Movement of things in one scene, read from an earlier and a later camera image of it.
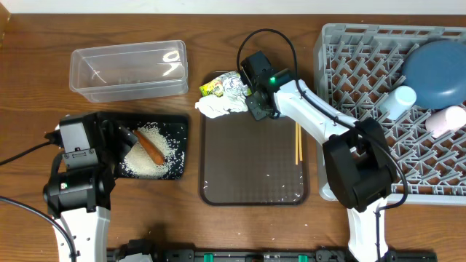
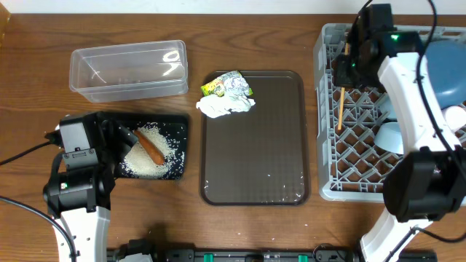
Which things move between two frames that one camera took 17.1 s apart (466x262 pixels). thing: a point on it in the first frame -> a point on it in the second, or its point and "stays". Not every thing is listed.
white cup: (445, 120) stays
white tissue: (212, 105) stays
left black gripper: (117, 142) stays
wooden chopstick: (296, 141) -> (342, 95)
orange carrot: (154, 153) stays
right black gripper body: (253, 103) -> (344, 73)
